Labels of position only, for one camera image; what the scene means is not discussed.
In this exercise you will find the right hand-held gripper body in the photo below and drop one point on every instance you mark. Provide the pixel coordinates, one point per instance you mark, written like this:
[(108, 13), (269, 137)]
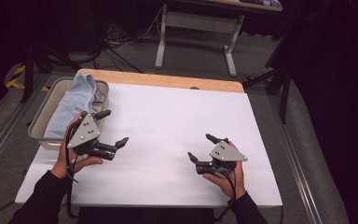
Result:
[(227, 153)]

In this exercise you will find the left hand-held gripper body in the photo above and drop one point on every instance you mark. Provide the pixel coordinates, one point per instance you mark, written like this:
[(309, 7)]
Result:
[(85, 132)]

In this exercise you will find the light blue shirt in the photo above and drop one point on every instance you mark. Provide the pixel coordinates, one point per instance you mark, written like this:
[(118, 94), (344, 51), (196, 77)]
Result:
[(74, 102)]

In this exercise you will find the beige plastic basket grey rim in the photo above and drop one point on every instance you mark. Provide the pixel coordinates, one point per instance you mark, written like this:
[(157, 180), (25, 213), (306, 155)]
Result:
[(43, 118)]

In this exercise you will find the person's right hand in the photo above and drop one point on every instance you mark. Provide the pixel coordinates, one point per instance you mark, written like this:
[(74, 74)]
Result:
[(234, 185)]

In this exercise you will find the person's left hand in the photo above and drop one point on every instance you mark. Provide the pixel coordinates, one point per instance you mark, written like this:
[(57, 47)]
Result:
[(60, 165)]

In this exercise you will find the white table mat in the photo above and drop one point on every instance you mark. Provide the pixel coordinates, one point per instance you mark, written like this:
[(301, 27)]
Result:
[(167, 124)]

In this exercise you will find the wooden table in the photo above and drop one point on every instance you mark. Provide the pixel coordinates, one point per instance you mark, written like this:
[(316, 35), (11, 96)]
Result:
[(155, 79)]

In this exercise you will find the black tripod stand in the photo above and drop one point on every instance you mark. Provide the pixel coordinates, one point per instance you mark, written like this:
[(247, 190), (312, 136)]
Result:
[(28, 71)]

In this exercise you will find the black metal stand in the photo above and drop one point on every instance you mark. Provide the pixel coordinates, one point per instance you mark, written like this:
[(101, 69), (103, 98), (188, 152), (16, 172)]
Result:
[(285, 93)]

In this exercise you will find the yellow black hazard tape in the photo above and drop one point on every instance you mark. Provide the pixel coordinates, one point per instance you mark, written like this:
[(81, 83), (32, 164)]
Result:
[(18, 71)]

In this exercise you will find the desk with white metal legs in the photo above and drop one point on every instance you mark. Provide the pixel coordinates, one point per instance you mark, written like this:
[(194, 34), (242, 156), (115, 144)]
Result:
[(195, 21)]

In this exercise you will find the black curtain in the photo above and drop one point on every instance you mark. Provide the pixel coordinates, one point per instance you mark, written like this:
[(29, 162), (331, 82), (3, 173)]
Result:
[(338, 93)]

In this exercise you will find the colourful patterned item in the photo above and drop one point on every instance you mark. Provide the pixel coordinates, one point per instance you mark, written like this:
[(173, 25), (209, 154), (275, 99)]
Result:
[(267, 3)]

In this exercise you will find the aluminium floor rail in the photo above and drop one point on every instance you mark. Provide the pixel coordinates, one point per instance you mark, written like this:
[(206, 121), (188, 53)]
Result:
[(0, 140), (295, 161)]

